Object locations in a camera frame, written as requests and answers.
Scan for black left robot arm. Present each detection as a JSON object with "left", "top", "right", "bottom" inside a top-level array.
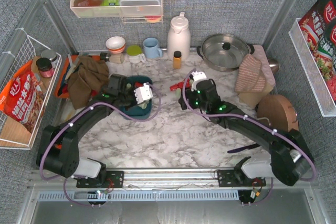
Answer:
[{"left": 36, "top": 74, "right": 154, "bottom": 180}]

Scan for pepper grinder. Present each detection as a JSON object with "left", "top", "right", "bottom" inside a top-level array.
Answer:
[{"left": 99, "top": 52, "right": 124, "bottom": 64}]

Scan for green capsule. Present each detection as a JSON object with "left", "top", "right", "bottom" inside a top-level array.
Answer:
[
  {"left": 175, "top": 88, "right": 182, "bottom": 99},
  {"left": 139, "top": 102, "right": 147, "bottom": 110}
]

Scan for clear plastic containers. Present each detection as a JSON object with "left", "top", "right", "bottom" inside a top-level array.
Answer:
[{"left": 119, "top": 0, "right": 161, "bottom": 17}]

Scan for orange tray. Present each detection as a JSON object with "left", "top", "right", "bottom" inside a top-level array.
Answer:
[{"left": 54, "top": 55, "right": 100, "bottom": 99}]

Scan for brown cloth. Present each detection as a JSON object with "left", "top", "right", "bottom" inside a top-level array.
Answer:
[{"left": 67, "top": 56, "right": 109, "bottom": 109}]

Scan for red seasoning packet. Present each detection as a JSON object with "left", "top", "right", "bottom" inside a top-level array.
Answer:
[{"left": 299, "top": 0, "right": 335, "bottom": 101}]

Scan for pink striped towel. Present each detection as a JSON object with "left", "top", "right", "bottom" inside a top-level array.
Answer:
[{"left": 235, "top": 54, "right": 266, "bottom": 93}]

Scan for pink egg tray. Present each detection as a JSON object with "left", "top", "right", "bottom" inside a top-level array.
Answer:
[{"left": 252, "top": 45, "right": 276, "bottom": 87}]

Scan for white wire basket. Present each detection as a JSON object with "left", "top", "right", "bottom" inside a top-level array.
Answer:
[{"left": 1, "top": 28, "right": 62, "bottom": 150}]

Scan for brown cardboard sheet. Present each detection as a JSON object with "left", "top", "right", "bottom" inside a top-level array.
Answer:
[{"left": 238, "top": 83, "right": 274, "bottom": 109}]

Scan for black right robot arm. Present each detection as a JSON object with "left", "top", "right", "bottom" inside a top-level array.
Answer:
[{"left": 179, "top": 79, "right": 317, "bottom": 186}]

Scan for red capsule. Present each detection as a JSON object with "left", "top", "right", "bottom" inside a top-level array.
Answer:
[
  {"left": 170, "top": 84, "right": 178, "bottom": 91},
  {"left": 177, "top": 81, "right": 190, "bottom": 89}
]

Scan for red snack bag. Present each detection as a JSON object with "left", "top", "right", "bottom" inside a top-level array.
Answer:
[{"left": 1, "top": 61, "right": 44, "bottom": 133}]

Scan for red lid jar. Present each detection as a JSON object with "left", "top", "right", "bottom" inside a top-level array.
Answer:
[{"left": 36, "top": 58, "right": 54, "bottom": 78}]

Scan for white orange bowl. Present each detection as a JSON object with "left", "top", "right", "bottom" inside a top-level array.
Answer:
[{"left": 106, "top": 36, "right": 125, "bottom": 54}]

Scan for silver lid jar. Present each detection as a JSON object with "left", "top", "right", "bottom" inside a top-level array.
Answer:
[{"left": 40, "top": 49, "right": 58, "bottom": 62}]

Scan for purple handled knife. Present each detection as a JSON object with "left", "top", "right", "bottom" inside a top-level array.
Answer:
[{"left": 227, "top": 144, "right": 260, "bottom": 154}]

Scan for steel pot with lid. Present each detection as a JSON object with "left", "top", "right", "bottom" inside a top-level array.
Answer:
[{"left": 196, "top": 34, "right": 255, "bottom": 72}]

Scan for blue mug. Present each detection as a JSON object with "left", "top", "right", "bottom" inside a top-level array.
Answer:
[{"left": 143, "top": 38, "right": 163, "bottom": 59}]

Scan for round wooden board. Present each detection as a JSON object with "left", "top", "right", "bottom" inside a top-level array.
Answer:
[{"left": 257, "top": 94, "right": 299, "bottom": 132}]

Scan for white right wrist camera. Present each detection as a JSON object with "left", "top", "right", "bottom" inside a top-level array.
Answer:
[{"left": 190, "top": 71, "right": 207, "bottom": 91}]

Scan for white thermos jug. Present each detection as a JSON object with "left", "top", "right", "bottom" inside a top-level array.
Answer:
[{"left": 167, "top": 12, "right": 191, "bottom": 61}]

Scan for green lid cup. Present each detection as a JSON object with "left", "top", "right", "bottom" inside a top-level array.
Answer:
[{"left": 127, "top": 45, "right": 146, "bottom": 64}]

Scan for white mesh wall basket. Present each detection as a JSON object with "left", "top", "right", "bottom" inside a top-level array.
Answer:
[{"left": 288, "top": 18, "right": 335, "bottom": 118}]

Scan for teal storage basket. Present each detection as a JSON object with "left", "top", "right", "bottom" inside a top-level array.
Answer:
[{"left": 119, "top": 76, "right": 153, "bottom": 120}]

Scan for orange spice bottle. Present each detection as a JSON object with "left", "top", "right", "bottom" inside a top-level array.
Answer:
[{"left": 173, "top": 51, "right": 182, "bottom": 69}]

